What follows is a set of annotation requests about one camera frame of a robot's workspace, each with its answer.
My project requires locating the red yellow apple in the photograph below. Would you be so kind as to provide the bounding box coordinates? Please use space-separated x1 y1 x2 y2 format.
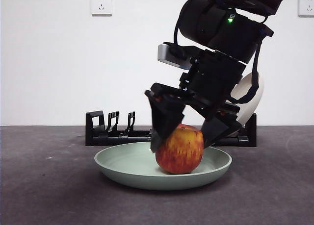
155 124 205 175

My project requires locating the green plate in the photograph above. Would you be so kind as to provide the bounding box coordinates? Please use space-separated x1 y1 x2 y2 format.
94 141 233 191

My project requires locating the cream plate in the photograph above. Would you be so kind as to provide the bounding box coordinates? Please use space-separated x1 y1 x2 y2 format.
230 72 265 137

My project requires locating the black plate rack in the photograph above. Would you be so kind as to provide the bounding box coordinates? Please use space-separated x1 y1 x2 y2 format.
85 110 258 147

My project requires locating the black looped gripper cable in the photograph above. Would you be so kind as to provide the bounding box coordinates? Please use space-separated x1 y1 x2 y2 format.
230 35 261 104

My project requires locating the right wrist grey camera box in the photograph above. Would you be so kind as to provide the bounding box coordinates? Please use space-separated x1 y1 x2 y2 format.
157 42 193 69

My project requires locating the black camera cable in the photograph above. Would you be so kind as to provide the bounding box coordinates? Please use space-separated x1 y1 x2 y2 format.
173 0 204 58

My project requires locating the white wall socket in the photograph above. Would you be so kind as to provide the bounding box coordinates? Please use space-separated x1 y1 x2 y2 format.
298 0 314 17
91 0 113 17

